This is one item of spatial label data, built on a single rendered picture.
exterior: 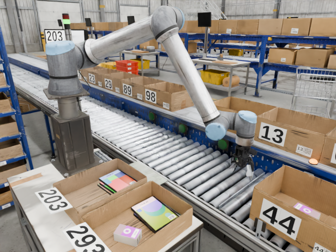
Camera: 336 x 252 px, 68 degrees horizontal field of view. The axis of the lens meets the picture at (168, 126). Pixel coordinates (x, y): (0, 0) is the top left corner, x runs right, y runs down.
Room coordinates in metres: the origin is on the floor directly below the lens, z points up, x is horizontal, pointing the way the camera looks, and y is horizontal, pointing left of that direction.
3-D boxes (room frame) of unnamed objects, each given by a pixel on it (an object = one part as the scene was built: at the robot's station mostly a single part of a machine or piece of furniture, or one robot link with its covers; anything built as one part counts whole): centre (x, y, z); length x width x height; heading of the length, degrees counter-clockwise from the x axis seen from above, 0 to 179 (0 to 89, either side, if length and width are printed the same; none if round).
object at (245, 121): (1.18, -0.40, 1.11); 0.10 x 0.09 x 0.12; 67
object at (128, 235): (0.78, 0.16, 0.78); 0.10 x 0.06 x 0.05; 72
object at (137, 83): (2.57, 0.26, 0.97); 0.39 x 0.29 x 0.17; 42
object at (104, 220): (0.84, 0.12, 0.80); 0.38 x 0.28 x 0.10; 134
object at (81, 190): (1.07, 0.34, 0.80); 0.38 x 0.28 x 0.10; 134
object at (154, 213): (0.90, 0.06, 0.79); 0.19 x 0.14 x 0.02; 40
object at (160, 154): (1.61, -0.01, 0.72); 0.52 x 0.05 x 0.05; 132
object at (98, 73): (3.15, 0.79, 0.96); 0.39 x 0.29 x 0.17; 42
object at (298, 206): (0.90, -0.63, 0.78); 0.10 x 0.06 x 0.05; 41
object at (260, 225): (0.80, -0.38, 0.78); 0.05 x 0.01 x 0.11; 42
